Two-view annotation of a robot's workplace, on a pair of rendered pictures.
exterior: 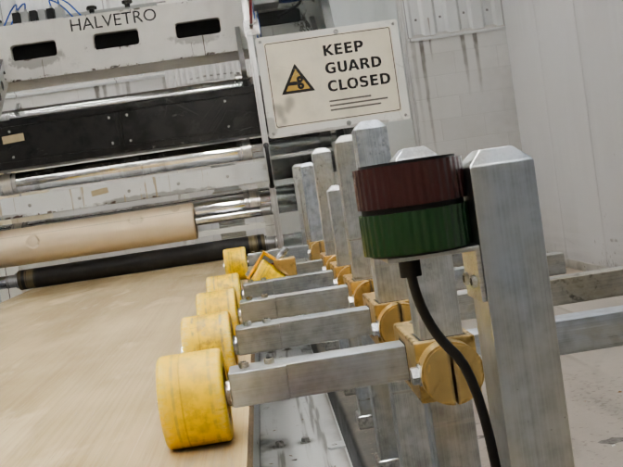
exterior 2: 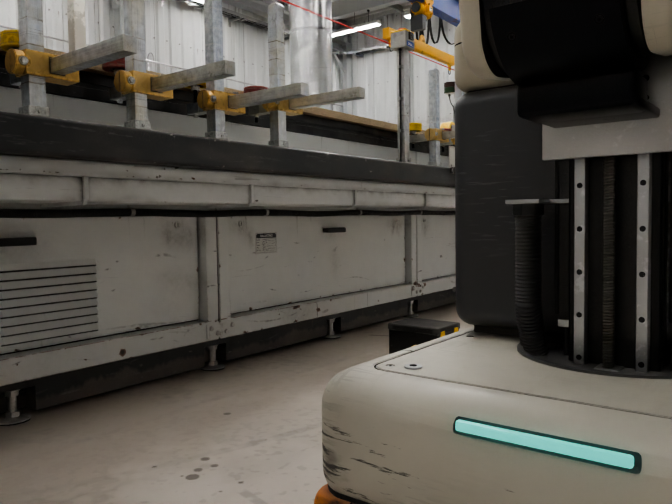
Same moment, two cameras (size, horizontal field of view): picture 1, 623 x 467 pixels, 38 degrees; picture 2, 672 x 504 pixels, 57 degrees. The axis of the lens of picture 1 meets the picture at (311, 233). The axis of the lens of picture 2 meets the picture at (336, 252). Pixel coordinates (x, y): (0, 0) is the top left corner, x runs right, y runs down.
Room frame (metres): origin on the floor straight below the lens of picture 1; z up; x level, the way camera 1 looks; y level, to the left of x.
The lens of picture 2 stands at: (-2.08, -1.52, 0.48)
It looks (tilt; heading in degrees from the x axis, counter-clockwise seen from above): 3 degrees down; 40
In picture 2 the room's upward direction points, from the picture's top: 1 degrees counter-clockwise
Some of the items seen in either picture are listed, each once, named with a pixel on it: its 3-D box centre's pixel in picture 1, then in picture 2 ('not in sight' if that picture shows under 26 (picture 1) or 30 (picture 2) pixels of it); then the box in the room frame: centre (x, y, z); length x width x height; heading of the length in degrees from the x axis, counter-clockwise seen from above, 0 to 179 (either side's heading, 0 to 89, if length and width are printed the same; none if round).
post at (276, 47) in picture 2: not in sight; (277, 83); (-0.75, -0.17, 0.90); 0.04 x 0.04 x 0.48; 3
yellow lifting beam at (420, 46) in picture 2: not in sight; (422, 47); (4.70, 2.74, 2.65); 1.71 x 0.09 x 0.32; 3
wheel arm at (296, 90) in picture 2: not in sight; (243, 101); (-0.95, -0.25, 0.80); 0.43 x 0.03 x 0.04; 93
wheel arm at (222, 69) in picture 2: not in sight; (167, 83); (-1.20, -0.26, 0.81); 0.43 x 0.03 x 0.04; 93
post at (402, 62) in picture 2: not in sight; (402, 106); (-0.01, -0.13, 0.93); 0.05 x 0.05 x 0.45; 3
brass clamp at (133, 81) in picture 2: not in sight; (144, 85); (-1.22, -0.19, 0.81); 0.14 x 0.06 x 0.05; 3
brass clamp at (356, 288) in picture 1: (366, 294); not in sight; (1.27, -0.06, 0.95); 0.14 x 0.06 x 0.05; 3
